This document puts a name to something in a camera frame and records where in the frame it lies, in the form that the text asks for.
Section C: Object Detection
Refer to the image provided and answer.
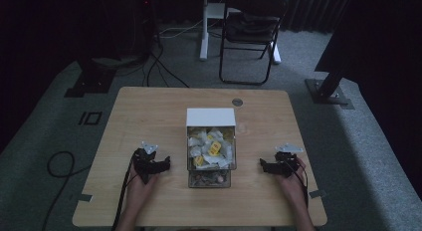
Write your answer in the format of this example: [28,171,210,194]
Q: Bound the black slanted stand with base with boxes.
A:
[305,58,355,111]

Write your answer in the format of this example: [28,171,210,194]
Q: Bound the white desk frame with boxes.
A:
[198,0,283,65]

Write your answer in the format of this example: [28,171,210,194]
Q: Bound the hand-held gripper black cable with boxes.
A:
[111,152,137,231]
[287,160,311,209]

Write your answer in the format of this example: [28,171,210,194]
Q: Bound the white drawer cabinet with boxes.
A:
[185,107,237,128]

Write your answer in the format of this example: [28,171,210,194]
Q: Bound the left hand-held gripper black cable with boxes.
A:
[111,152,137,231]

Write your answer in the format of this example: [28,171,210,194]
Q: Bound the grey tape strip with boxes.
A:
[309,189,327,200]

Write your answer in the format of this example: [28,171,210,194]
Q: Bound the black stand with flat base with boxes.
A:
[64,56,117,99]

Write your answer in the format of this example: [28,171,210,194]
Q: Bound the small clear plastic drawer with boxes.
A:
[187,168,232,189]

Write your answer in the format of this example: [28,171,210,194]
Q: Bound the black looped floor cable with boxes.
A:
[41,150,93,231]

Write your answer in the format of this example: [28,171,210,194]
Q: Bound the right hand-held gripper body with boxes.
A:
[269,142,305,178]

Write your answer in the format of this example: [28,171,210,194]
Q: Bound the pile of white tea bags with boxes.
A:
[188,127,235,169]

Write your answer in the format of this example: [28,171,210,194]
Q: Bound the black floor cables bundle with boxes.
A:
[141,38,191,90]

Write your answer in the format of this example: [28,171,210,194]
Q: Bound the white floor cable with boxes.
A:
[158,18,205,40]

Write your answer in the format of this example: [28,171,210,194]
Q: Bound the white box of packets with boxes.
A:
[186,125,238,172]

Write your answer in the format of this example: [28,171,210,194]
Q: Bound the small brown bits in drawer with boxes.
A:
[190,171,229,187]

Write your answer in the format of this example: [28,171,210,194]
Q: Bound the person's right hand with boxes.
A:
[274,156,309,209]

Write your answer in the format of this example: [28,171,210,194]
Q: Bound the right hand-held gripper black cable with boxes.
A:
[287,160,311,209]

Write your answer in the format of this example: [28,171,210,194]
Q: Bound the person's left hand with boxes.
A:
[126,161,159,207]

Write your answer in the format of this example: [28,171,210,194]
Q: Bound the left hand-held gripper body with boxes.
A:
[131,140,159,185]

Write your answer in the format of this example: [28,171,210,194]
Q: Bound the black folding chair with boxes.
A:
[218,0,289,87]

